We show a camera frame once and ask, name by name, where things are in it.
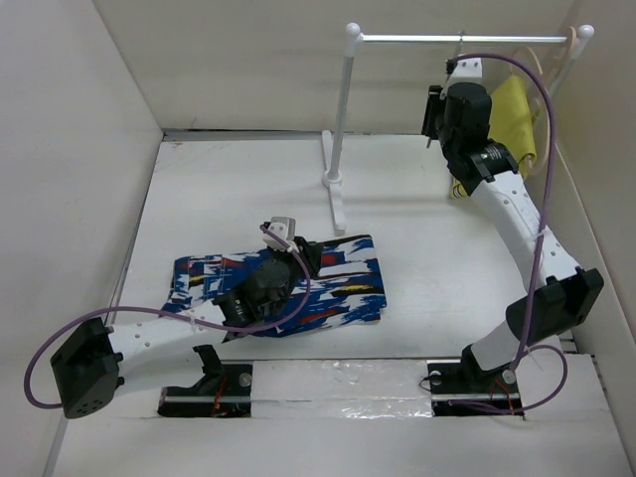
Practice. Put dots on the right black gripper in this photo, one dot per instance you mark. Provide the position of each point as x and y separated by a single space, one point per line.
434 106

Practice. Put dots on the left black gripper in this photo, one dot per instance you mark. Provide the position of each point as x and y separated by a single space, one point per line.
310 249

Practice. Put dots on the blue white red patterned trousers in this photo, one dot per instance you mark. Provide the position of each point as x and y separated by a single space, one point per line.
348 290

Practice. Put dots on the grey wire hanger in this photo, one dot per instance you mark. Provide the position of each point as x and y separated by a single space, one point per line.
459 42

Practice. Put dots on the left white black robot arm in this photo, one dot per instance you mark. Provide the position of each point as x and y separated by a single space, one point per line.
177 351

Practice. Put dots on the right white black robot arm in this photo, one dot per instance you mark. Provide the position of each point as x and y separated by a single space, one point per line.
560 293

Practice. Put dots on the yellow green shorts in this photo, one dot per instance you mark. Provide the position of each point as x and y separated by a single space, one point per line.
510 122

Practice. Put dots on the white garment rack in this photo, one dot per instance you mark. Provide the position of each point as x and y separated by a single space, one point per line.
332 140

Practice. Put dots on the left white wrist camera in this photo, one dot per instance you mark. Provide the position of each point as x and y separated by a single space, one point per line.
279 233

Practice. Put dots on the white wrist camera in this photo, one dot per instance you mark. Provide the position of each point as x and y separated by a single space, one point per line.
279 233
470 70

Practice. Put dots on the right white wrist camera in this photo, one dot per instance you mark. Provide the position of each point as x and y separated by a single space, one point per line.
470 70

